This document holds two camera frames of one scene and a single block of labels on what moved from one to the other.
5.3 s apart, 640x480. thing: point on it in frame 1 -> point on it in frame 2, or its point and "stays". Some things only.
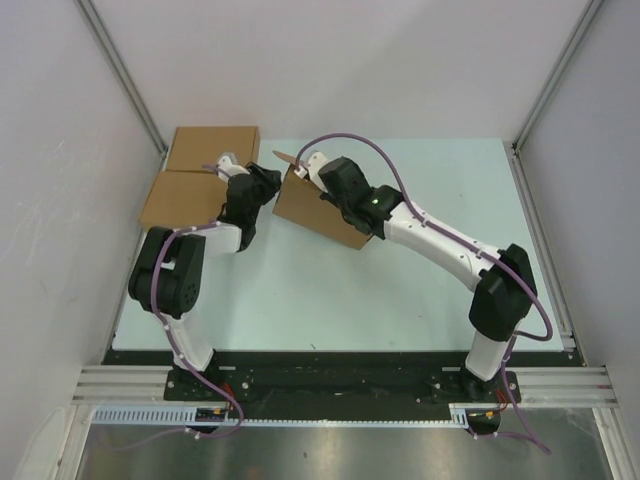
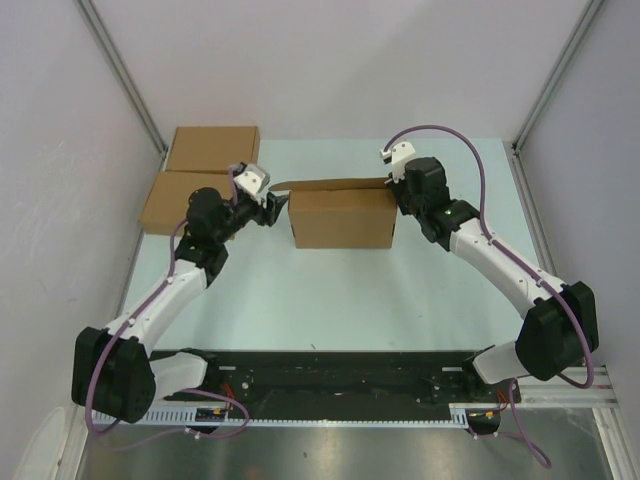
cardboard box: [194, 147] stays
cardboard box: [185, 199] stays
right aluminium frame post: [589, 10] stays
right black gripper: [325, 196] -> [397, 187]
